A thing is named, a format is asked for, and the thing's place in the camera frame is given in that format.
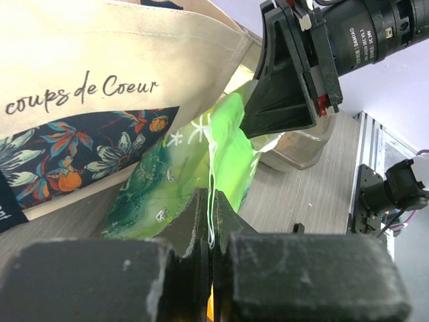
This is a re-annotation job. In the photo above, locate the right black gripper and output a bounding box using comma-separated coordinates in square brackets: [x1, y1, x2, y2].
[241, 0, 428, 138]

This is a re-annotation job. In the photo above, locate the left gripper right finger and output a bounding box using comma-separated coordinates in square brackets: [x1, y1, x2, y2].
[212, 192, 412, 321]

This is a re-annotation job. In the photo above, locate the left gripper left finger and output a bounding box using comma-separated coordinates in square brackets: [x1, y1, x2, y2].
[1, 189, 210, 321]

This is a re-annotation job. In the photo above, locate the green cat litter bag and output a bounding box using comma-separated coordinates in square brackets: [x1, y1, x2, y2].
[101, 80, 281, 247]

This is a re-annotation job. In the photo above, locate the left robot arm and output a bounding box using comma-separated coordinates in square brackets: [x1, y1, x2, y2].
[1, 160, 428, 321]

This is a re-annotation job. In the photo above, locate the grey litter box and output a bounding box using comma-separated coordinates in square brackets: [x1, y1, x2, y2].
[221, 63, 338, 172]

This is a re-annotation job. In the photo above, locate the beige canvas tote bag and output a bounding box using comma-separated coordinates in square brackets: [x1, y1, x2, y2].
[1, 1, 252, 231]

